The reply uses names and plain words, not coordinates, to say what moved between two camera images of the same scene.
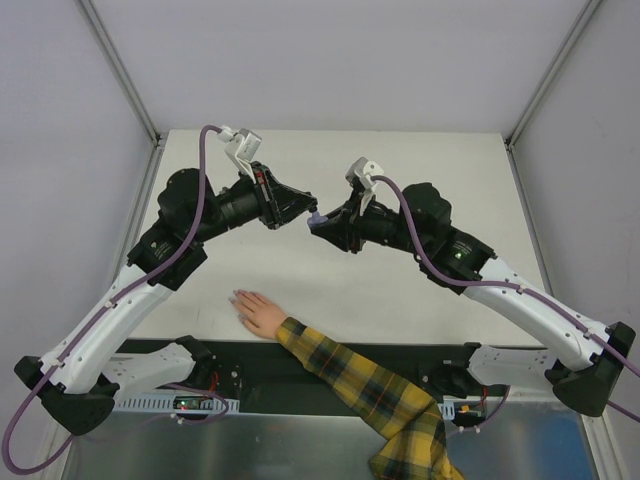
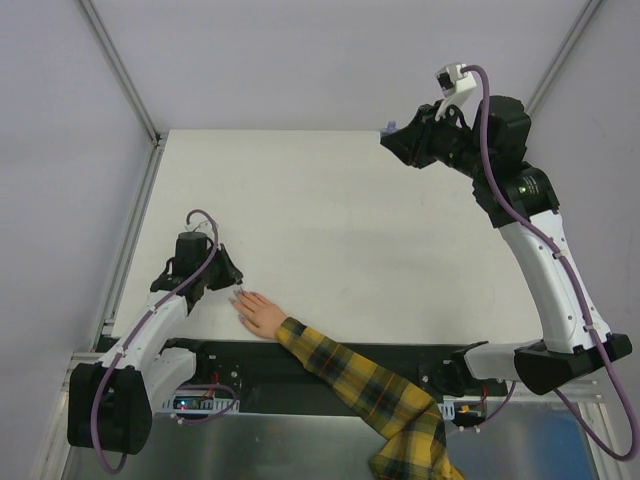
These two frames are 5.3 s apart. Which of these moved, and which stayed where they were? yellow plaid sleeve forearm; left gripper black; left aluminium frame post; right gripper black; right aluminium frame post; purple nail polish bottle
Moved: purple nail polish bottle; right gripper black; left gripper black
Stayed: left aluminium frame post; right aluminium frame post; yellow plaid sleeve forearm
